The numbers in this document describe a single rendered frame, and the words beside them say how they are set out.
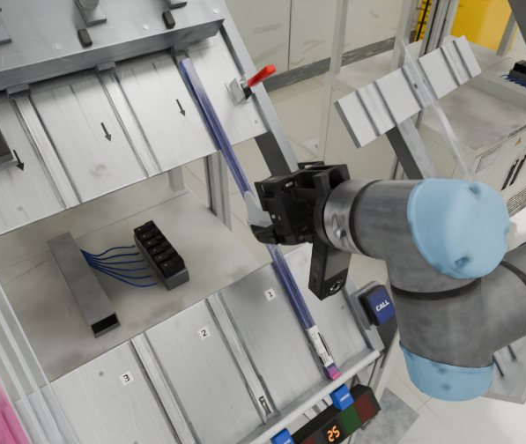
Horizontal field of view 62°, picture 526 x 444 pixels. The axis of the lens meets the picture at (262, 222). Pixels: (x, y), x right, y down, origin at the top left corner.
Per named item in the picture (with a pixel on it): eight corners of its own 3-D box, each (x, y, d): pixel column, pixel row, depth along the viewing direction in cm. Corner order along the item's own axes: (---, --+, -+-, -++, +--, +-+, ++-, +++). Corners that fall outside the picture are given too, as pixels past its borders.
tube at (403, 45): (539, 321, 73) (546, 321, 72) (536, 326, 72) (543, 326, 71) (401, 40, 67) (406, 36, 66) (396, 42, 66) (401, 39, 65)
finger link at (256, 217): (240, 186, 63) (276, 185, 55) (253, 224, 65) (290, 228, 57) (221, 194, 62) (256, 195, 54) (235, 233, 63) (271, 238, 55)
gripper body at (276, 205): (297, 161, 57) (362, 157, 46) (315, 222, 59) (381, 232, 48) (248, 183, 53) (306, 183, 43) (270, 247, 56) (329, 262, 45)
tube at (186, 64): (335, 373, 66) (339, 373, 64) (328, 377, 65) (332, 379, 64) (188, 61, 64) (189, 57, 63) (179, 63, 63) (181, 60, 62)
